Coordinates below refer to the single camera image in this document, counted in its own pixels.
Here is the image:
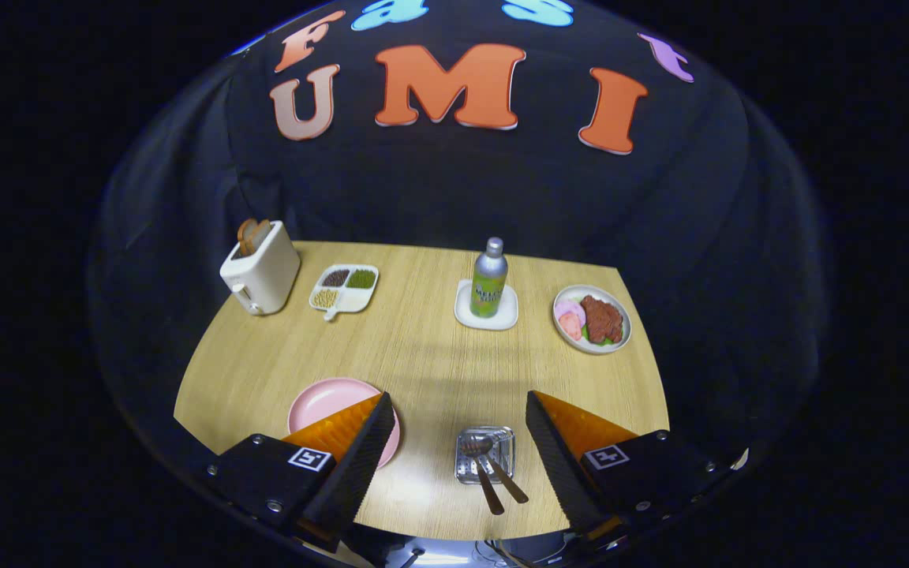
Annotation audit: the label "metal wire basket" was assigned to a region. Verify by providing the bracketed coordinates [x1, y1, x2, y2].
[454, 426, 516, 485]

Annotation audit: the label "pink round plate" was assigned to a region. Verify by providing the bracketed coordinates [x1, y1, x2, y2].
[287, 377, 402, 469]

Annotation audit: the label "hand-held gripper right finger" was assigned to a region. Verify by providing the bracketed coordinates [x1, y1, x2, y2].
[524, 390, 747, 545]

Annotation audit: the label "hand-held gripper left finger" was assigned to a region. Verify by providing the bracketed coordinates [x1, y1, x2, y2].
[202, 390, 397, 553]

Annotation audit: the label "white oval food plate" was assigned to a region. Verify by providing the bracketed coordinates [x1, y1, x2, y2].
[552, 284, 632, 355]

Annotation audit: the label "fork with wooden handle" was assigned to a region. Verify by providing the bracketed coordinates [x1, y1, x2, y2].
[478, 432, 529, 506]

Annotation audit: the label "brown meat patty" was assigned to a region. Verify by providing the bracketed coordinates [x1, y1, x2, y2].
[579, 295, 625, 345]

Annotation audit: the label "green soda bottle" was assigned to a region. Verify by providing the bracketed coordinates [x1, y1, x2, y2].
[469, 237, 509, 319]

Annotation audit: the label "pink ham slices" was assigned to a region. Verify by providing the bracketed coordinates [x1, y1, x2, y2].
[555, 299, 586, 341]

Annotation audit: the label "white toaster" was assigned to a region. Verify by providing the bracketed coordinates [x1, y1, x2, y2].
[219, 220, 301, 316]

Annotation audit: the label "spoon with wooden handle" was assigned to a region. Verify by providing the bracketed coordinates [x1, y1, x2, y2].
[459, 436, 505, 516]

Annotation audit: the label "white square coaster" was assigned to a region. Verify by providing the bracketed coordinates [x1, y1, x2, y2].
[454, 280, 519, 331]

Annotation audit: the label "white divided dish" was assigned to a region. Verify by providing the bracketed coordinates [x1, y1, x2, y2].
[309, 263, 380, 322]

